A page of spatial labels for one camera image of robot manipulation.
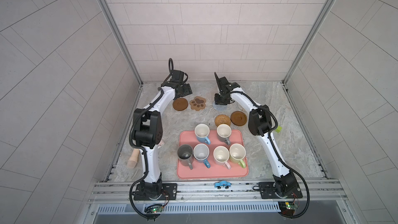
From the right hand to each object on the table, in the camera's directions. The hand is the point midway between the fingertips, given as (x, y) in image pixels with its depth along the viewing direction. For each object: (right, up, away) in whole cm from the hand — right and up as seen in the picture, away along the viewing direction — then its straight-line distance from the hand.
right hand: (216, 102), depth 107 cm
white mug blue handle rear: (-9, -15, -21) cm, 28 cm away
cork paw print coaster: (-13, -1, -2) cm, 13 cm away
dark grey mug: (-18, -25, -27) cm, 41 cm away
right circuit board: (+31, -44, -38) cm, 66 cm away
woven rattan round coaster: (+3, -10, -10) cm, 15 cm away
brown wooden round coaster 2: (+13, -10, -10) cm, 19 cm away
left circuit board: (-29, -43, -42) cm, 67 cm away
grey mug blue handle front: (-10, -26, -25) cm, 37 cm away
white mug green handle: (+9, -26, -26) cm, 38 cm away
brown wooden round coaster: (-25, -1, -3) cm, 25 cm away
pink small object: (-32, -22, -23) cm, 45 cm away
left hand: (-19, +9, -9) cm, 23 cm away
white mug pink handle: (+1, -27, -26) cm, 38 cm away
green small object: (+36, -15, -16) cm, 42 cm away
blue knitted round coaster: (+2, -3, -5) cm, 6 cm away
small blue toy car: (+1, -36, -36) cm, 51 cm away
